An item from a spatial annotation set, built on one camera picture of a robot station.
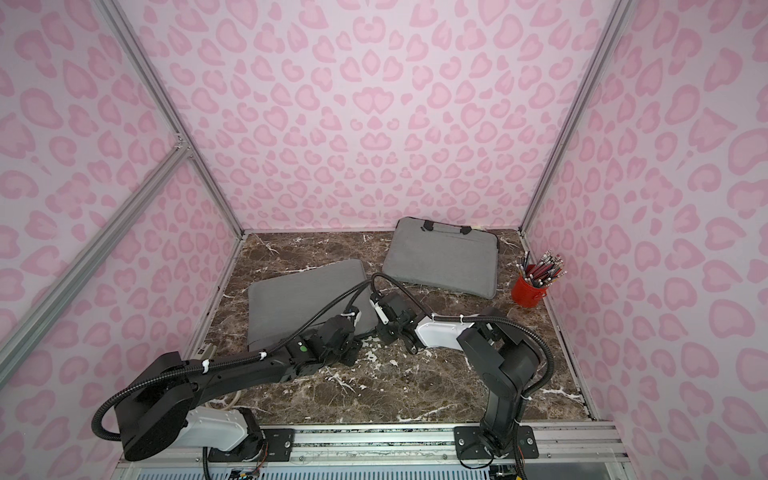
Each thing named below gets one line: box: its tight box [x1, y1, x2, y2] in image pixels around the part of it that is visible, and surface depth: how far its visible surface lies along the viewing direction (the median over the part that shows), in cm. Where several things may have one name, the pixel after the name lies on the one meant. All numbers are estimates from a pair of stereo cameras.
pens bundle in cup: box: [515, 249, 568, 288], surface depth 90 cm
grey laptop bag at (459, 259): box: [382, 216, 500, 300], surface depth 112 cm
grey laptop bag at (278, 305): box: [247, 260, 379, 353], surface depth 100 cm
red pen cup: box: [511, 275, 548, 308], surface depth 95 cm
